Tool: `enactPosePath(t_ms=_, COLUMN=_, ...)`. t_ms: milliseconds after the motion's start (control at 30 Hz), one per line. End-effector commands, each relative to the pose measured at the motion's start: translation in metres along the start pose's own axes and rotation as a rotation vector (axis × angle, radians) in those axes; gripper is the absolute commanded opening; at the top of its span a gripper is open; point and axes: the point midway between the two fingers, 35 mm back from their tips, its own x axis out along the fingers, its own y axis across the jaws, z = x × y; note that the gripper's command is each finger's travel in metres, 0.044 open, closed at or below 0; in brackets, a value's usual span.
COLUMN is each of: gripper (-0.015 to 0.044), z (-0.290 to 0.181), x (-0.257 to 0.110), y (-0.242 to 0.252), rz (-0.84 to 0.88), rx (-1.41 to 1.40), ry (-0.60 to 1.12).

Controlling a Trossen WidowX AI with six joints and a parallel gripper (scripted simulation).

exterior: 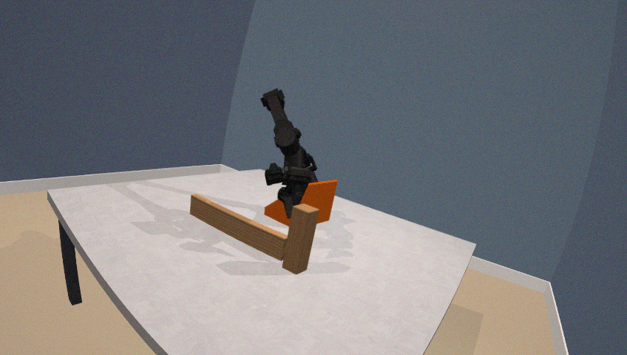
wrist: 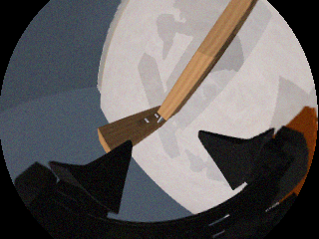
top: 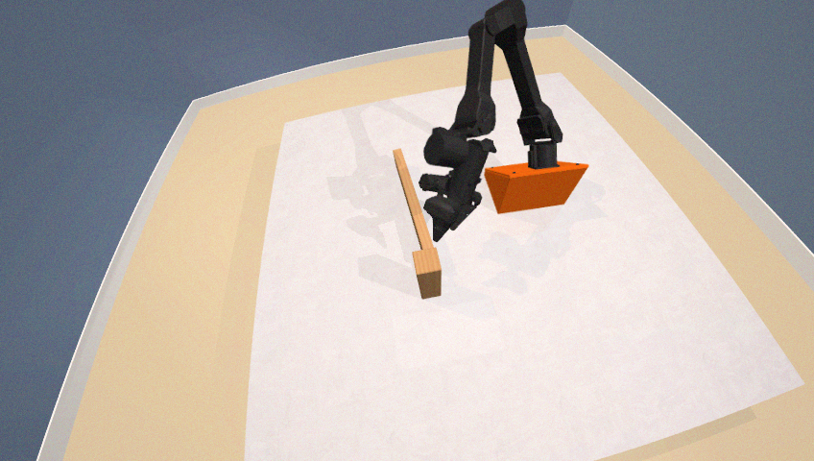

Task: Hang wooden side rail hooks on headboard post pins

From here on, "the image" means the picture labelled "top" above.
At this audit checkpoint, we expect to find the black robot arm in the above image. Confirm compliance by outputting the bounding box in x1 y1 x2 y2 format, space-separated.
423 0 563 175

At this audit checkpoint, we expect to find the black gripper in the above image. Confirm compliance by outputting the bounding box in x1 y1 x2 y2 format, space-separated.
423 168 482 242

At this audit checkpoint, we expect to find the wooden post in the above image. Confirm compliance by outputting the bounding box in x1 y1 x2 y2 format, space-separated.
412 248 442 299

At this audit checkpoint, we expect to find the light wooden plank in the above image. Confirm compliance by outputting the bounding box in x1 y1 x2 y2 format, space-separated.
393 148 434 250

